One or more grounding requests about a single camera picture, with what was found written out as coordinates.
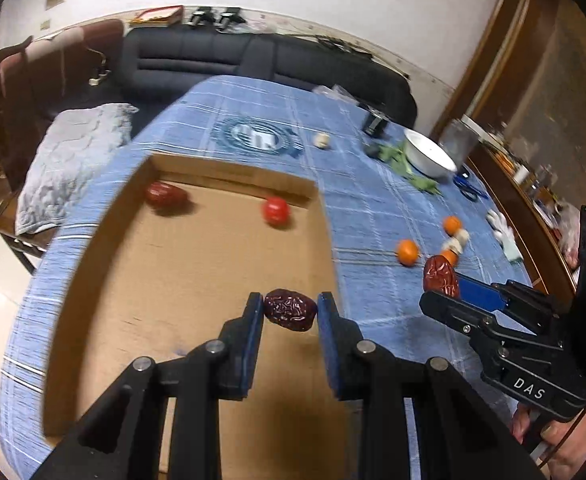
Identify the person's right hand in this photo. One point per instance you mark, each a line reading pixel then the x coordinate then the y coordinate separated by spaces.
pixel 570 447

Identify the spare black gripper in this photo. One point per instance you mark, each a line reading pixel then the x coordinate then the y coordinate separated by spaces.
pixel 202 15
pixel 229 16

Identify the clear plastic bag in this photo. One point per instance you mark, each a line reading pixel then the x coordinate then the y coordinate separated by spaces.
pixel 333 91

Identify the cardboard box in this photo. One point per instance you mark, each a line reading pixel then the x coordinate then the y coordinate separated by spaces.
pixel 173 285

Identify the red tomato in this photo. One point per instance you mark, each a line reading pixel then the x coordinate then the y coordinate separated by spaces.
pixel 276 211

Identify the brown chair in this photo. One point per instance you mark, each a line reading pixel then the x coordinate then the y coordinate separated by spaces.
pixel 38 75

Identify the dark wrinkled red date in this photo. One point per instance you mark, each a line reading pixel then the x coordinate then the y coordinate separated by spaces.
pixel 290 310

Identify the green cloth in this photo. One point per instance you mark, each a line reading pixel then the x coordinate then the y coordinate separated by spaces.
pixel 395 158

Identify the black device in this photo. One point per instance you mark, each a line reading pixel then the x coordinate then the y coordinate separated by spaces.
pixel 374 122

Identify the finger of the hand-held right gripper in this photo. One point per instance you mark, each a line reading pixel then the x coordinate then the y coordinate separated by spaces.
pixel 455 312
pixel 478 290

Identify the white glove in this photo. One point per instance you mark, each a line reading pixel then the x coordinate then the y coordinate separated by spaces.
pixel 500 227

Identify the clear plastic container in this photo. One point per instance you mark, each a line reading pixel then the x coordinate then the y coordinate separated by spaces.
pixel 455 136

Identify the white bowl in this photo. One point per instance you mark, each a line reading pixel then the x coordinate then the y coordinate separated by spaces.
pixel 425 155

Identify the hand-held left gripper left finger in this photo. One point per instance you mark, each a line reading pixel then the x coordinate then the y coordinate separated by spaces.
pixel 254 340

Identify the small black object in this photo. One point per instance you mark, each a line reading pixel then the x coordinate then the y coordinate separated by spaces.
pixel 372 151

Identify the large orange tangerine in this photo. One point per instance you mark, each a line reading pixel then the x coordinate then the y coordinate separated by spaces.
pixel 408 252

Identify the wooden cabinet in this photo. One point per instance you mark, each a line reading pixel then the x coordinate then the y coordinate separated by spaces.
pixel 548 85

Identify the small orange tangerine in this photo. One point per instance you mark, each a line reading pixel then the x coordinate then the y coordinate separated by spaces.
pixel 451 258
pixel 452 225

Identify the red-edged book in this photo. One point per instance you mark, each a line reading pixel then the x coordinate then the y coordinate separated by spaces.
pixel 155 15

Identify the long red date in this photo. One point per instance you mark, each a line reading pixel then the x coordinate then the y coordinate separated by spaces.
pixel 440 275

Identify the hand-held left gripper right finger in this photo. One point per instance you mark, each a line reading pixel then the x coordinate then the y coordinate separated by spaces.
pixel 329 345

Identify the grey quilted cushion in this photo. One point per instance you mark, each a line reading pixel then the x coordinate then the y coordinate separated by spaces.
pixel 68 160

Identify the black sofa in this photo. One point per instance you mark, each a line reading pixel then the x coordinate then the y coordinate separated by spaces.
pixel 198 60

